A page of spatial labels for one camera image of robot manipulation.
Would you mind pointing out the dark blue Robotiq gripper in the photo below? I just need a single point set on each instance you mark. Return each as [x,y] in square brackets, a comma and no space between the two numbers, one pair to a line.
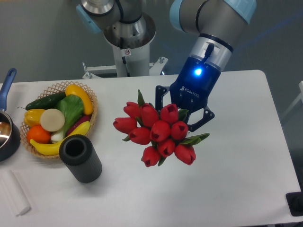
[191,90]

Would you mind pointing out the red tulip bouquet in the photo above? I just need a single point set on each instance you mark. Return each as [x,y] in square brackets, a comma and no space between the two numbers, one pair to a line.
[164,132]

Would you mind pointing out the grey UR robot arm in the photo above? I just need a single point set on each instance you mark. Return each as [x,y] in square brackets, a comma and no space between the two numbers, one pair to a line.
[218,24]

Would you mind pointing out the black ribbed vase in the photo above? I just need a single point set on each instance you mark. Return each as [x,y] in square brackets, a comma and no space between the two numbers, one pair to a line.
[78,154]

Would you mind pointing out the purple eggplant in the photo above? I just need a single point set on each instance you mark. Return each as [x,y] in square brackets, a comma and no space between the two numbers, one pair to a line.
[77,123]

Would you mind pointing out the green bok choy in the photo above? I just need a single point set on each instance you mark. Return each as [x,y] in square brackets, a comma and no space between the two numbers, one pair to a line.
[72,108]

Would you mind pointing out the yellow squash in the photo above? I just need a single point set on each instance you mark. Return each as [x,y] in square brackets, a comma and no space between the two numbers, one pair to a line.
[74,89]

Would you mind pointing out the cream round onion slice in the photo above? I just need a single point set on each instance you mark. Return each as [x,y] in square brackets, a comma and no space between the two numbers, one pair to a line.
[52,120]

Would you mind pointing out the dark green cucumber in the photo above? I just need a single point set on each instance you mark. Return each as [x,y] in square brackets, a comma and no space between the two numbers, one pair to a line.
[46,102]

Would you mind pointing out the yellow banana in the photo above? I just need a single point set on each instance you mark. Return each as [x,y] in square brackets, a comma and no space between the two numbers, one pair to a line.
[47,149]

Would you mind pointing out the black device at edge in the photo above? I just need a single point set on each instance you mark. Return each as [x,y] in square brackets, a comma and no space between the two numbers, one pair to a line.
[295,203]

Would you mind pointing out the orange fruit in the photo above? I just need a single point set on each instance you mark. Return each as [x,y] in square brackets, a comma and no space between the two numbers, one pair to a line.
[38,134]

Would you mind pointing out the yellow bell pepper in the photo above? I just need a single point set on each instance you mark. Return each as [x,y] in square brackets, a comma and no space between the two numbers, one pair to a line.
[32,117]

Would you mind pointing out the white folded cloth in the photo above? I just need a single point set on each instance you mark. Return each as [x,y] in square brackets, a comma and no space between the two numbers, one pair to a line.
[14,193]

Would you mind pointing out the white metal frame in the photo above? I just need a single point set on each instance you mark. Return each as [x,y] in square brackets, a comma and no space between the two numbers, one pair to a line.
[156,68]

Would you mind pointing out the dark pot blue handle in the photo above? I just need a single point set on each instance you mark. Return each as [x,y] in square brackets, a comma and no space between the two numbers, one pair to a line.
[9,133]

